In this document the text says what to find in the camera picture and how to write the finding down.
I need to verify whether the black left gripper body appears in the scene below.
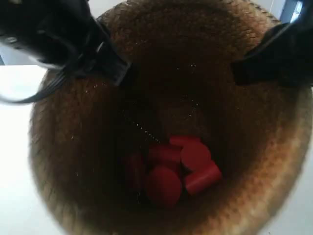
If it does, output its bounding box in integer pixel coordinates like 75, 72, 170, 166
0, 0, 103, 71

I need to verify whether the brown woven basket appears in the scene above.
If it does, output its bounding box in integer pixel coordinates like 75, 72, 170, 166
30, 0, 313, 235

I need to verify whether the red cylinder front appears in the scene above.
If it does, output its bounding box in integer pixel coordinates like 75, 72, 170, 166
145, 165, 182, 208

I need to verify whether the dark red oval object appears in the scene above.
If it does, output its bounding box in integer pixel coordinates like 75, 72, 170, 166
184, 161, 223, 195

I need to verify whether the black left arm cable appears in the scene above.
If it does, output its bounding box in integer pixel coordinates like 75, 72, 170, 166
0, 70, 71, 105

